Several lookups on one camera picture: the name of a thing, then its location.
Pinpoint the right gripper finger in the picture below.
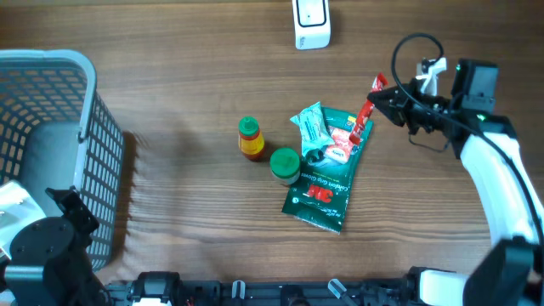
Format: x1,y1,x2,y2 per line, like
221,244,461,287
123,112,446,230
367,95,404,127
368,87,400,102

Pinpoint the red Nescafe sachet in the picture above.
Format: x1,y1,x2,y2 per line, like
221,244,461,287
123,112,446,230
349,72,388,145

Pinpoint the teal wet wipes packet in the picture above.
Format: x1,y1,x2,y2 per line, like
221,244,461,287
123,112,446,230
290,101,335,156

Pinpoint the green 3M gloves package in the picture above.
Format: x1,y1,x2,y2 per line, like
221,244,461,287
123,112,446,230
282,121,373,234

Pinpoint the green lid jar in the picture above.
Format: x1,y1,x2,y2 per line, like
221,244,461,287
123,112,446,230
269,147,301,185

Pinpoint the yellow red sauce bottle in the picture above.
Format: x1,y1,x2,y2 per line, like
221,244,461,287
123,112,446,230
238,116,265,161

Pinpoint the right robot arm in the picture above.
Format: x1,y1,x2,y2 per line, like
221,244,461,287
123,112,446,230
368,59,543,305

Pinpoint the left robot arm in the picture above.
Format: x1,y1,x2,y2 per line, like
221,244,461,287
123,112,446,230
1,181,112,306

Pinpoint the white barcode scanner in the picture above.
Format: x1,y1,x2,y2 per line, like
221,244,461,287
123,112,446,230
292,0,332,50

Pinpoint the grey plastic shopping basket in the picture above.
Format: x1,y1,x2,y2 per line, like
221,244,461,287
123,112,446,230
1,49,125,270

